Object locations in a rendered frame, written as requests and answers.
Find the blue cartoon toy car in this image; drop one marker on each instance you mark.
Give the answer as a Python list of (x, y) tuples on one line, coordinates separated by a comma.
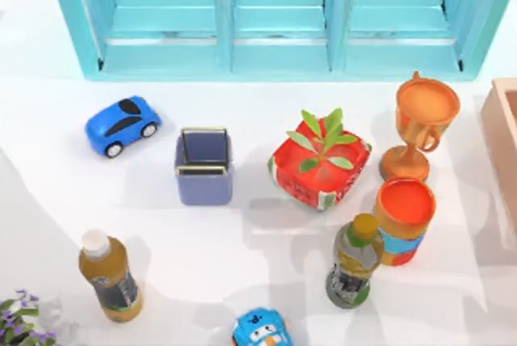
[(260, 330)]

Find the purple flowering plant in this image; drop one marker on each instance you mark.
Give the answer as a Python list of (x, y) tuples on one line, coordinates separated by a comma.
[(18, 321)]

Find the light blue rack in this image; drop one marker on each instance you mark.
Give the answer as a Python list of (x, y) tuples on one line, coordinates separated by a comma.
[(226, 10)]

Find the red plant pot with plant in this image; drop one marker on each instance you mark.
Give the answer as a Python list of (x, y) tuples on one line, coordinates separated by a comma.
[(319, 168)]

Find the orange can with coloured bands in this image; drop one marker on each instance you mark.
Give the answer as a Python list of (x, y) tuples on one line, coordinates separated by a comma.
[(404, 216)]

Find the orange trophy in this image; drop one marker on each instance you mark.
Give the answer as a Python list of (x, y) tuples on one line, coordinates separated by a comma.
[(424, 115)]

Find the green bottle with yellow cap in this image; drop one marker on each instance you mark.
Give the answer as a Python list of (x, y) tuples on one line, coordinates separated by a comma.
[(353, 269)]

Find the amber bottle with white cap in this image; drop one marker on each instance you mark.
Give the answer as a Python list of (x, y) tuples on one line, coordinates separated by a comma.
[(111, 277)]

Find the salmon-coloured box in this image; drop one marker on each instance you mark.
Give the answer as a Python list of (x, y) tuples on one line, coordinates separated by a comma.
[(503, 140)]

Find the purple-blue square basket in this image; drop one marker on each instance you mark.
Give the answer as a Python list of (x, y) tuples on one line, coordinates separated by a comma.
[(204, 188)]

